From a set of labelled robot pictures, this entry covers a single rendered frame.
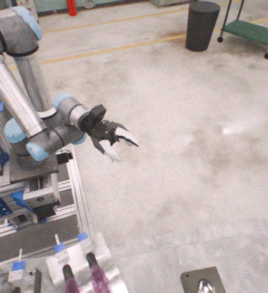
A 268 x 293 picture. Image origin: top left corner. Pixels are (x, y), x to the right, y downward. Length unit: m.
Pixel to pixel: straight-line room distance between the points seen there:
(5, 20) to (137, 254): 1.06
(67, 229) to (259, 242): 1.30
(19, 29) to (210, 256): 1.20
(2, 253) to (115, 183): 1.05
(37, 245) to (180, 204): 1.22
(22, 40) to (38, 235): 1.44
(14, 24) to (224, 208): 2.05
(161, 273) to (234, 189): 1.48
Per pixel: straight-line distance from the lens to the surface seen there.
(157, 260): 1.24
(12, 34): 0.96
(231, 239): 1.35
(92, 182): 2.42
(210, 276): 1.18
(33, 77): 1.05
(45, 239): 2.00
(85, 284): 1.13
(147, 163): 2.52
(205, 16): 4.26
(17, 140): 1.15
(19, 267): 1.21
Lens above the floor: 1.98
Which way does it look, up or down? 49 degrees down
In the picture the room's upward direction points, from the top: straight up
